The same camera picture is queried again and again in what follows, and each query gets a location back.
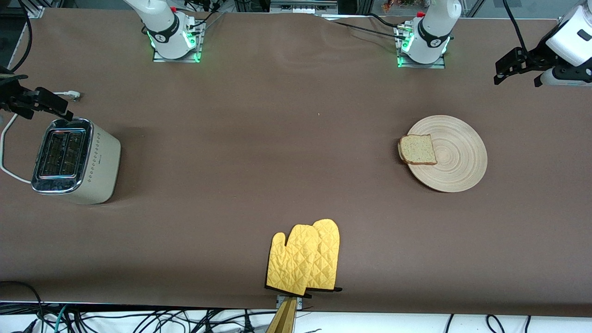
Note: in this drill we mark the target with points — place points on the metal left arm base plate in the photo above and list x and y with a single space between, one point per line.
441 64

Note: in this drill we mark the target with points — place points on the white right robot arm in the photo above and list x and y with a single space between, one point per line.
162 25

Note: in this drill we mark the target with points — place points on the brown table cover sheet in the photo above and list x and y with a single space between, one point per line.
277 138

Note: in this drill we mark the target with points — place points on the aluminium frame profile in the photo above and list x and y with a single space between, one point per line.
41 7

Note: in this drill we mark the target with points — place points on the wooden beam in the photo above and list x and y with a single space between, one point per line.
283 319

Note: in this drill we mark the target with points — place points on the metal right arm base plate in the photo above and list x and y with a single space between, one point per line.
200 41

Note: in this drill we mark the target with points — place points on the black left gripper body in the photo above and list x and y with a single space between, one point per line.
535 59

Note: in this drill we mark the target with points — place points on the yellow quilted oven mitt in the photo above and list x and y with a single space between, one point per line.
329 254

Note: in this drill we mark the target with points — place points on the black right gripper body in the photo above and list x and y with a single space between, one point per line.
10 95

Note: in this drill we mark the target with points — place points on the yellow quilted mitt with thumb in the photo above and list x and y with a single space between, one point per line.
293 261

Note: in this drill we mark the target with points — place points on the slice of brown-crust bread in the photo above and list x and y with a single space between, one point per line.
417 149

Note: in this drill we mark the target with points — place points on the small metal bracket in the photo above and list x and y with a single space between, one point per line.
299 303

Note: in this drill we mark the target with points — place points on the white round plate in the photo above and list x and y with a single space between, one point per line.
458 157

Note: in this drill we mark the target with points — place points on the cream and chrome toaster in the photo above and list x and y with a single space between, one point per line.
88 162

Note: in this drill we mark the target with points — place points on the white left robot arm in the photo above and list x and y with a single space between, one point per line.
432 27

